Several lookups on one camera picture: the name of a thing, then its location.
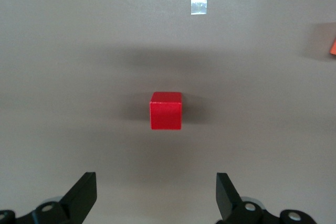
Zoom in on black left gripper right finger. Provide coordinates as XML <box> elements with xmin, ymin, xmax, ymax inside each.
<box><xmin>215</xmin><ymin>173</ymin><xmax>316</xmax><ymax>224</ymax></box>

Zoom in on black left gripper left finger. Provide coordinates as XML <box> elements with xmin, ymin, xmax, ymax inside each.
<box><xmin>0</xmin><ymin>172</ymin><xmax>98</xmax><ymax>224</ymax></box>

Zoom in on red wooden cube block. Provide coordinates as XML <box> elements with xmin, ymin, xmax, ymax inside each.
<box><xmin>149</xmin><ymin>91</ymin><xmax>183</xmax><ymax>131</ymax></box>

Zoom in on clear tape patch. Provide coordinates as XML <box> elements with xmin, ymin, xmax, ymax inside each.
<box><xmin>191</xmin><ymin>0</ymin><xmax>208</xmax><ymax>15</ymax></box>

